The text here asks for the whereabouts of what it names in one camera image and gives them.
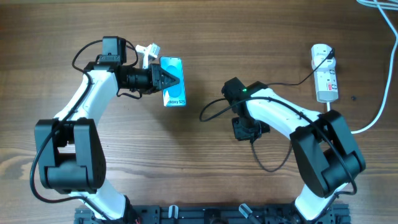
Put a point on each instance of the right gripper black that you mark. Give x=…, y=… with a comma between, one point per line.
x=241, y=135

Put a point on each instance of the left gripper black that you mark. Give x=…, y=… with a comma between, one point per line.
x=155, y=72

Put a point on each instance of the blue Galaxy smartphone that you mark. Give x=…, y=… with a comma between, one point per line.
x=174, y=96

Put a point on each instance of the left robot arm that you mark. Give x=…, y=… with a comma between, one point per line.
x=70, y=157

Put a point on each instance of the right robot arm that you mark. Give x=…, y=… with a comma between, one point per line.
x=327, y=155

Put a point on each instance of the white power strip socket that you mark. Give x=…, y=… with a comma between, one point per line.
x=326, y=87

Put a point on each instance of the white charger plug adapter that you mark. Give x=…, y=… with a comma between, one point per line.
x=323, y=57

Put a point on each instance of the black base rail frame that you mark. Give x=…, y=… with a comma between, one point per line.
x=271, y=213

